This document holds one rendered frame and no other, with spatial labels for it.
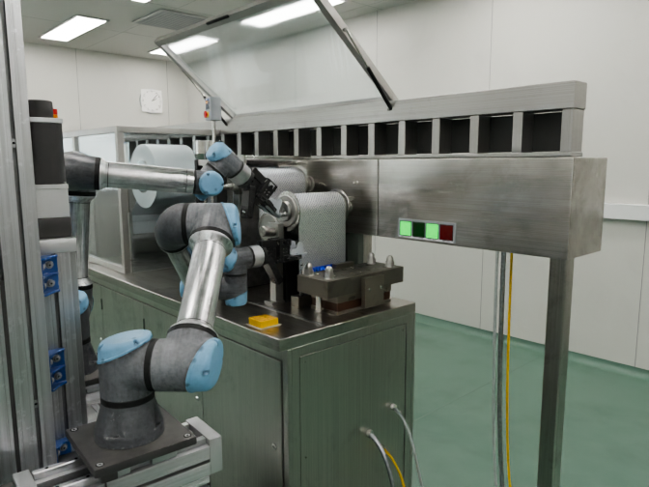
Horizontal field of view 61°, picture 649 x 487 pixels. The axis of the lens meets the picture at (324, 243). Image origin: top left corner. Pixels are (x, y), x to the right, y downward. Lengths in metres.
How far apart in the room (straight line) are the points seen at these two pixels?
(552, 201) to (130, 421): 1.28
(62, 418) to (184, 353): 0.41
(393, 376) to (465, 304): 2.74
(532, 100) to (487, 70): 2.85
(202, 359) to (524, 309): 3.57
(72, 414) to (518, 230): 1.35
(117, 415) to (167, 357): 0.17
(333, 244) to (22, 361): 1.18
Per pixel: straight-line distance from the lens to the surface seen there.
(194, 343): 1.24
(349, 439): 2.03
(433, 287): 4.96
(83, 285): 1.85
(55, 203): 1.44
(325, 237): 2.08
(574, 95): 1.75
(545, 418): 2.11
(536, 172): 1.77
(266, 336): 1.72
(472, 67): 4.72
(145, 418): 1.32
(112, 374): 1.28
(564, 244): 1.75
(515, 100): 1.82
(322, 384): 1.85
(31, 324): 1.38
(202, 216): 1.47
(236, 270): 1.81
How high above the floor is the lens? 1.43
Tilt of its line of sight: 8 degrees down
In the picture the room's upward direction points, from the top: straight up
